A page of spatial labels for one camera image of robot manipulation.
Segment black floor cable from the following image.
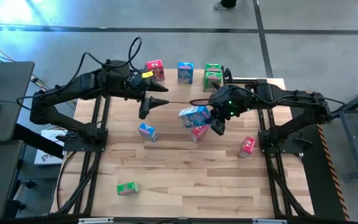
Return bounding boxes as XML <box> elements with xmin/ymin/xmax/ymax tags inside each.
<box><xmin>0</xmin><ymin>50</ymin><xmax>52</xmax><ymax>93</ymax></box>

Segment black metal beam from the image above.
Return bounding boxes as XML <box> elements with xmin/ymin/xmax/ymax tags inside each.
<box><xmin>12</xmin><ymin>123</ymin><xmax>65</xmax><ymax>159</ymax></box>

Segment green Apple Jacks cereal box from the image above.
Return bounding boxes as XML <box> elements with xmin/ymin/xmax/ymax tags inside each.
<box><xmin>203</xmin><ymin>71</ymin><xmax>223</xmax><ymax>93</ymax></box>
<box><xmin>204</xmin><ymin>63</ymin><xmax>223</xmax><ymax>73</ymax></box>
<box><xmin>116</xmin><ymin>182</ymin><xmax>140</xmax><ymax>196</ymax></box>

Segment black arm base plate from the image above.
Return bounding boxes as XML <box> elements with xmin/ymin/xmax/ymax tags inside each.
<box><xmin>62</xmin><ymin>127</ymin><xmax>108</xmax><ymax>152</ymax></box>
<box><xmin>258</xmin><ymin>129</ymin><xmax>304</xmax><ymax>155</ymax></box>

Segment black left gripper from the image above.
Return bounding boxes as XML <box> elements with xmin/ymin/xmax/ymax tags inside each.
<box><xmin>126</xmin><ymin>72</ymin><xmax>170</xmax><ymax>119</ymax></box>

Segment white box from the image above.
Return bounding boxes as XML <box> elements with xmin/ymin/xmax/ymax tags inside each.
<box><xmin>34</xmin><ymin>129</ymin><xmax>65</xmax><ymax>166</ymax></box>

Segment black mat striped edge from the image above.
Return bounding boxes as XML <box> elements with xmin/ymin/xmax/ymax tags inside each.
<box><xmin>286</xmin><ymin>90</ymin><xmax>351</xmax><ymax>221</ymax></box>

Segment silver metal bracket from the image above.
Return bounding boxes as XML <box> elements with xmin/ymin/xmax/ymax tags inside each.
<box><xmin>252</xmin><ymin>218</ymin><xmax>288</xmax><ymax>224</ymax></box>
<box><xmin>78</xmin><ymin>217</ymin><xmax>114</xmax><ymax>224</ymax></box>

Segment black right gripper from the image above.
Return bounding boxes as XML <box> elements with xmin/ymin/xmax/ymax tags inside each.
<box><xmin>209</xmin><ymin>84</ymin><xmax>253</xmax><ymax>136</ymax></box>

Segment black aluminium table frame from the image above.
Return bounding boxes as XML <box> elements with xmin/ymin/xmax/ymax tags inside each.
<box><xmin>54</xmin><ymin>76</ymin><xmax>313</xmax><ymax>218</ymax></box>

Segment blue Rice Krispies cereal box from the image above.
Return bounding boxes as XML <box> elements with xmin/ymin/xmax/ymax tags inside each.
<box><xmin>138</xmin><ymin>123</ymin><xmax>158</xmax><ymax>143</ymax></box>
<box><xmin>178</xmin><ymin>105</ymin><xmax>213</xmax><ymax>129</ymax></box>
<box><xmin>177</xmin><ymin>62</ymin><xmax>195</xmax><ymax>85</ymax></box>

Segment wooden shelf black metal legs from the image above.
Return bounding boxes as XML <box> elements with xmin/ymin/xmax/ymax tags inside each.
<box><xmin>142</xmin><ymin>67</ymin><xmax>227</xmax><ymax>109</ymax></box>

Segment person's foot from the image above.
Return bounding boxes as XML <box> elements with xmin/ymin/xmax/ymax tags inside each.
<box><xmin>213</xmin><ymin>0</ymin><xmax>238</xmax><ymax>11</ymax></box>

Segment black cable bundle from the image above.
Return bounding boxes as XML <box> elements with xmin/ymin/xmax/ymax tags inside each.
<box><xmin>265</xmin><ymin>154</ymin><xmax>312</xmax><ymax>217</ymax></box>
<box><xmin>56</xmin><ymin>151</ymin><xmax>102</xmax><ymax>215</ymax></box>

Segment yellow floor cable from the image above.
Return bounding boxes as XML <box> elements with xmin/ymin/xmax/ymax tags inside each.
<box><xmin>0</xmin><ymin>35</ymin><xmax>54</xmax><ymax>94</ymax></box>

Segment red Froot Loops cereal box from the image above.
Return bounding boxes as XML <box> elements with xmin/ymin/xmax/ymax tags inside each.
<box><xmin>145</xmin><ymin>59</ymin><xmax>165</xmax><ymax>82</ymax></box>
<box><xmin>191</xmin><ymin>124</ymin><xmax>211</xmax><ymax>144</ymax></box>
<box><xmin>237</xmin><ymin>136</ymin><xmax>257</xmax><ymax>159</ymax></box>

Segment thin black keyboard cable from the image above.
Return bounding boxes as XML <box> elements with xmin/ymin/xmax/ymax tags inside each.
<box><xmin>0</xmin><ymin>99</ymin><xmax>32</xmax><ymax>110</ymax></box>

